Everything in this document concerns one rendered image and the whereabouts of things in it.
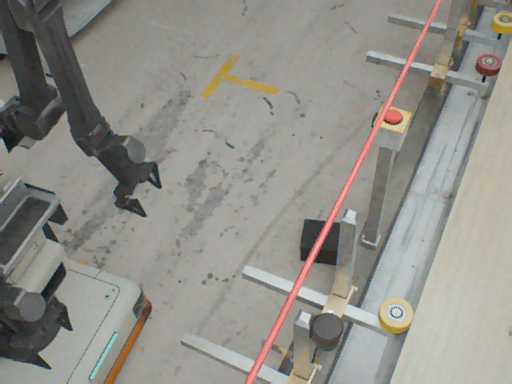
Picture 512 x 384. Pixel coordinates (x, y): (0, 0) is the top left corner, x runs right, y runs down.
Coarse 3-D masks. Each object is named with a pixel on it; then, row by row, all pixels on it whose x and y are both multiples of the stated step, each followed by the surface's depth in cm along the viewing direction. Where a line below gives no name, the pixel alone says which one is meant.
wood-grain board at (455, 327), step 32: (480, 128) 173; (480, 160) 165; (480, 192) 158; (448, 224) 152; (480, 224) 151; (448, 256) 146; (480, 256) 145; (448, 288) 140; (480, 288) 140; (416, 320) 136; (448, 320) 135; (480, 320) 135; (416, 352) 131; (448, 352) 130; (480, 352) 130
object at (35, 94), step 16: (0, 0) 107; (32, 0) 104; (48, 0) 108; (0, 16) 112; (16, 32) 115; (32, 32) 118; (16, 48) 118; (32, 48) 120; (16, 64) 123; (32, 64) 123; (16, 80) 127; (32, 80) 125; (32, 96) 130; (48, 96) 133; (32, 112) 132; (64, 112) 142; (32, 128) 136; (48, 128) 137
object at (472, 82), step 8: (368, 56) 210; (376, 56) 209; (384, 56) 209; (392, 56) 208; (384, 64) 209; (392, 64) 207; (400, 64) 206; (416, 64) 205; (424, 64) 204; (408, 72) 207; (416, 72) 205; (424, 72) 204; (448, 72) 201; (456, 72) 201; (448, 80) 202; (456, 80) 200; (464, 80) 198; (472, 80) 198; (480, 80) 198; (488, 80) 197; (472, 88) 199; (480, 88) 198
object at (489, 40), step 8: (392, 16) 222; (400, 16) 222; (408, 16) 222; (400, 24) 223; (408, 24) 221; (416, 24) 220; (424, 24) 218; (432, 24) 218; (440, 24) 217; (432, 32) 219; (440, 32) 218; (464, 32) 213; (472, 32) 213; (480, 32) 213; (464, 40) 215; (472, 40) 214; (480, 40) 212; (488, 40) 211; (496, 40) 210
